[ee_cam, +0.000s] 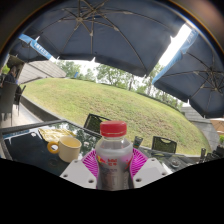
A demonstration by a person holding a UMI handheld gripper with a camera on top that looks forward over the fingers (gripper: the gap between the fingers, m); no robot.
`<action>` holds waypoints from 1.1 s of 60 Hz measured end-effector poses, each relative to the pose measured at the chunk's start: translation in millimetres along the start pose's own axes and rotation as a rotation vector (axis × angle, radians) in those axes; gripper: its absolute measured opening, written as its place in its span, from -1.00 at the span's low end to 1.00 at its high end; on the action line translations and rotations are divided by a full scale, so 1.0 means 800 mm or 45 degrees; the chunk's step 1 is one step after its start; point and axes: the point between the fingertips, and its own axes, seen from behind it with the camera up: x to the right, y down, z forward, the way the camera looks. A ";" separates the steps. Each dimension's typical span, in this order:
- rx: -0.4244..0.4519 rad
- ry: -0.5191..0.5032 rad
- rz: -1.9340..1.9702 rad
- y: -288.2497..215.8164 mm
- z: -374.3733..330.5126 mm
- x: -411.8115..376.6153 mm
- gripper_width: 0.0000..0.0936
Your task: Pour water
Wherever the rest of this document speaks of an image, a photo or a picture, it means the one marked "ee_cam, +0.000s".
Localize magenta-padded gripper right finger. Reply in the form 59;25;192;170
128;147;170;190

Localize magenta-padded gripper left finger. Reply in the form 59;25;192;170
59;148;101;190

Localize clear red-capped drink bottle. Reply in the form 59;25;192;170
95;120;135;192

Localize black mesh patio chair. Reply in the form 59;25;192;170
151;135;178;155
82;113;112;135

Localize yellow foil packet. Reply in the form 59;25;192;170
37;127;77;144

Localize dark wicker chair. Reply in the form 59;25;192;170
0;81;20;126

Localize grey stone building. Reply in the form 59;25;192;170
17;59;68;85

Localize person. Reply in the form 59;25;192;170
3;65;20;86

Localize large navy patio umbrella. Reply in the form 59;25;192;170
9;0;188;78

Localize cream mug with yellow handle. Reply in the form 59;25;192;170
47;135;83;164

